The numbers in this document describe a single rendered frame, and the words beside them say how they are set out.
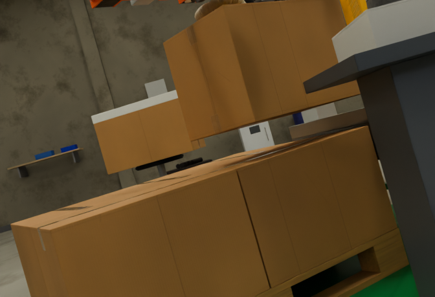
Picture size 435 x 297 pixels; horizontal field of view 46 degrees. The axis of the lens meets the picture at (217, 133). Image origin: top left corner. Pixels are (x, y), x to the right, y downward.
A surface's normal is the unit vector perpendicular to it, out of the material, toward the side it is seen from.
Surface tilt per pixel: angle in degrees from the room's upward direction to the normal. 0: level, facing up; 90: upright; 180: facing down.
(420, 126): 90
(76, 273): 90
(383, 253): 90
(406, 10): 90
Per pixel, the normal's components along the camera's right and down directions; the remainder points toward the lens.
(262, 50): 0.58, -0.18
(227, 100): -0.77, 0.21
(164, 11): 0.07, -0.03
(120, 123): -0.18, 0.04
